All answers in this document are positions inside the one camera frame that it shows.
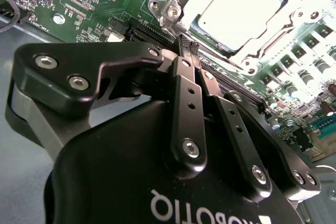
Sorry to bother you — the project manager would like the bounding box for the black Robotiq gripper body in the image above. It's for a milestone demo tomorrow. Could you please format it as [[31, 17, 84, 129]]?
[[43, 100, 303, 224]]

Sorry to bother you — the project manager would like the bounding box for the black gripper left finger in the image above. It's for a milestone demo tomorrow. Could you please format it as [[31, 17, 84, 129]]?
[[4, 35, 208, 176]]

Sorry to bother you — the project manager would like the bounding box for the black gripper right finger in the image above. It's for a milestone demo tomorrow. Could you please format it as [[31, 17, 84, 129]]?
[[190, 41, 321, 201]]

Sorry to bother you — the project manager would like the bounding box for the metal socket cover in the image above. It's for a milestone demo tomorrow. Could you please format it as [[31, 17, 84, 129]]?
[[167, 0, 331, 78]]

